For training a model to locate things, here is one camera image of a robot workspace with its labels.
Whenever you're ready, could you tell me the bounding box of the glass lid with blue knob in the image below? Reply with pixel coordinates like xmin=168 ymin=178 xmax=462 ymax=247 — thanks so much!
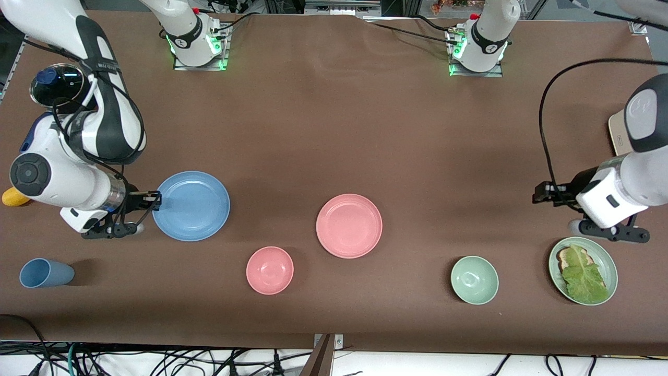
xmin=30 ymin=64 xmax=85 ymax=108

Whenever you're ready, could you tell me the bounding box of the green lettuce leaf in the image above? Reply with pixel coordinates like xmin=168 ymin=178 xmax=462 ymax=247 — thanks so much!
xmin=561 ymin=244 xmax=610 ymax=304

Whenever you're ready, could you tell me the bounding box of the dark metal bar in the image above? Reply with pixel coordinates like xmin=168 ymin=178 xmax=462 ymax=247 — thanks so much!
xmin=299 ymin=334 xmax=335 ymax=376

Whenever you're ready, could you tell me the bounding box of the large pink shallow plate bowl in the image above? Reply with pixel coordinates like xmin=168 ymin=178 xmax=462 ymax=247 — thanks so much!
xmin=316 ymin=193 xmax=383 ymax=259

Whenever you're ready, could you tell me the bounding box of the blue shallow plate bowl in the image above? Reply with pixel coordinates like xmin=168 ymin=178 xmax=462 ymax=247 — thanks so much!
xmin=152 ymin=171 xmax=231 ymax=242

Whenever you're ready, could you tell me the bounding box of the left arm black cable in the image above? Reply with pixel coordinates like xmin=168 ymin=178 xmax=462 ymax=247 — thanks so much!
xmin=539 ymin=58 xmax=668 ymax=195

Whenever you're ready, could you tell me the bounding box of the blue plastic cup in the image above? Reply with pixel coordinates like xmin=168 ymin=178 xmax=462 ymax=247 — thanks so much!
xmin=19 ymin=258 xmax=75 ymax=289

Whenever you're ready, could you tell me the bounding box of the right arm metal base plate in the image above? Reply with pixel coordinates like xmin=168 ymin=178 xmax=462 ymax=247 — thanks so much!
xmin=173 ymin=22 xmax=231 ymax=71

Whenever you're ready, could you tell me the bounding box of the grey power strip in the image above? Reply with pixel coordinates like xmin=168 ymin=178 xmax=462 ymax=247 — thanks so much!
xmin=305 ymin=0 xmax=381 ymax=17

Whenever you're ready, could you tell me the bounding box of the small deep pink bowl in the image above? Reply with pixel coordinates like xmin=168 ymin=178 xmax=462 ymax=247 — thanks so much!
xmin=246 ymin=246 xmax=294 ymax=296

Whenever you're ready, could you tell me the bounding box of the toasted bread slice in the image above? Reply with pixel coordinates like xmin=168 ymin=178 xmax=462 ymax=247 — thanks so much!
xmin=556 ymin=247 xmax=590 ymax=272

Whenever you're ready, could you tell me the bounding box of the long black cable on table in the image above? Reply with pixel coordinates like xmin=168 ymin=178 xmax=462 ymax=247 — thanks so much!
xmin=365 ymin=20 xmax=461 ymax=45

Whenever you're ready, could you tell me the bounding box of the beige toaster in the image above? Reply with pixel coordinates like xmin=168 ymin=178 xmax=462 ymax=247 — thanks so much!
xmin=608 ymin=109 xmax=635 ymax=156

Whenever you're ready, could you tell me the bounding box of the green shallow plate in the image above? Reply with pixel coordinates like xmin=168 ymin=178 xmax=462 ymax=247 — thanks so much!
xmin=548 ymin=237 xmax=618 ymax=306

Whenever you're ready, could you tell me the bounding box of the yellow lemon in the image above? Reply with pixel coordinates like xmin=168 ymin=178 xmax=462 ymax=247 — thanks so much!
xmin=2 ymin=187 xmax=32 ymax=207

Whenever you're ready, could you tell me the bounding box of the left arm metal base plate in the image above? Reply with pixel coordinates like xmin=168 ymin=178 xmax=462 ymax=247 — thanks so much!
xmin=448 ymin=26 xmax=504 ymax=78

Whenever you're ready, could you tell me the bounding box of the small deep green bowl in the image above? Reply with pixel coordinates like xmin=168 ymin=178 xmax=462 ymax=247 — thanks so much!
xmin=450 ymin=255 xmax=499 ymax=305

